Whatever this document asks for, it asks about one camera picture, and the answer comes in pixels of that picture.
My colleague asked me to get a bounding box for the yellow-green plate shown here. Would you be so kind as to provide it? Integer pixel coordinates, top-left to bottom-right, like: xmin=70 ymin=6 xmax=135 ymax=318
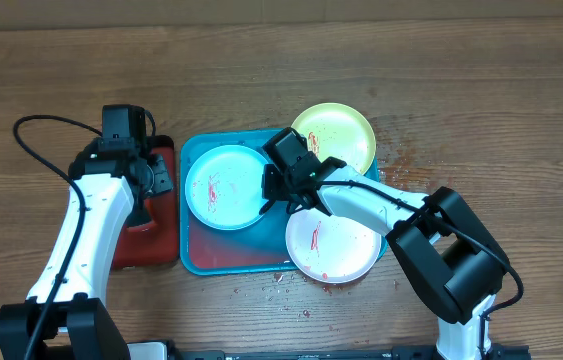
xmin=291 ymin=102 xmax=377 ymax=174

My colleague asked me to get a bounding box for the red sponge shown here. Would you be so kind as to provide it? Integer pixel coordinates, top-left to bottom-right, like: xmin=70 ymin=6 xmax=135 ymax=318
xmin=125 ymin=212 xmax=156 ymax=232

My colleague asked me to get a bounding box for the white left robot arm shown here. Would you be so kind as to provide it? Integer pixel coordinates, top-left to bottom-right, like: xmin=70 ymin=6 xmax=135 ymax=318
xmin=0 ymin=173 xmax=178 ymax=359

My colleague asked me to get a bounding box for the white plate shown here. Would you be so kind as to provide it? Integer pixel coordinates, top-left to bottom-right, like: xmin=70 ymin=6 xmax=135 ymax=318
xmin=285 ymin=209 xmax=382 ymax=284

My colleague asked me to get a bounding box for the teal plastic tray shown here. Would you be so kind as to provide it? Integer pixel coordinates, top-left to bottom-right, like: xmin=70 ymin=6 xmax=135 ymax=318
xmin=179 ymin=128 xmax=389 ymax=277

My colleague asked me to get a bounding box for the light blue plate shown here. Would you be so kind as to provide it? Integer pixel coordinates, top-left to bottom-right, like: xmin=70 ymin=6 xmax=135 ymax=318
xmin=185 ymin=145 xmax=268 ymax=231

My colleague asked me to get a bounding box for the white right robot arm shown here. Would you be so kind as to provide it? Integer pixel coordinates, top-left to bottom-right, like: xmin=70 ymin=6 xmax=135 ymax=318
xmin=262 ymin=157 xmax=511 ymax=359

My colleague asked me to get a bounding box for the black tray with red liquid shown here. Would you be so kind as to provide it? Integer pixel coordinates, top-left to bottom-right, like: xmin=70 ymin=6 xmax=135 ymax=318
xmin=111 ymin=135 xmax=179 ymax=270

